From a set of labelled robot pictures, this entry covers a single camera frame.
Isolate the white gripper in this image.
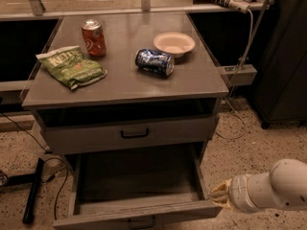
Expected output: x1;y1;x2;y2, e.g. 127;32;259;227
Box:
210;174;256;214

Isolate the grey drawer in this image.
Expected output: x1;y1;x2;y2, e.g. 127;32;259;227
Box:
54;145;221;230
41;115;219;154

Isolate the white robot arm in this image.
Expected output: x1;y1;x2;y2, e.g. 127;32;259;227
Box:
209;159;307;214

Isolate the grey drawer cabinet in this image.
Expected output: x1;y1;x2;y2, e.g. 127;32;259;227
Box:
23;12;227;156

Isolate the grey top drawer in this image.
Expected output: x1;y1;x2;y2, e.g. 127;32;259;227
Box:
41;115;219;154

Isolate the dark cabinet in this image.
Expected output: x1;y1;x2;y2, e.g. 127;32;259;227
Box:
251;0;307;129

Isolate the grey mounting box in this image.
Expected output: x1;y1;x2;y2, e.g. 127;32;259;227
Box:
217;64;257;88

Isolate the blue soda can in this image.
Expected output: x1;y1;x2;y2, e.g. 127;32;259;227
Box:
135;49;175;77

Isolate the white paper bowl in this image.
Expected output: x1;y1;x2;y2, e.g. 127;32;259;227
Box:
153;33;195;58

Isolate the black floor stand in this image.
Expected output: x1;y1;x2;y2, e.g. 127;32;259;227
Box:
0;158;44;224

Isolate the green chip bag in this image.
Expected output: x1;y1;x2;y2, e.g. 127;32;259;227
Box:
36;46;107;90

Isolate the orange soda can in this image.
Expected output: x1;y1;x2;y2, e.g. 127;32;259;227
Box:
82;19;106;58

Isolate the white cable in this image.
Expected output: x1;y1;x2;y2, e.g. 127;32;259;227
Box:
215;8;255;141

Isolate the black cable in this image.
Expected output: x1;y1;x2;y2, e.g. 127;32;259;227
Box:
0;111;69;221

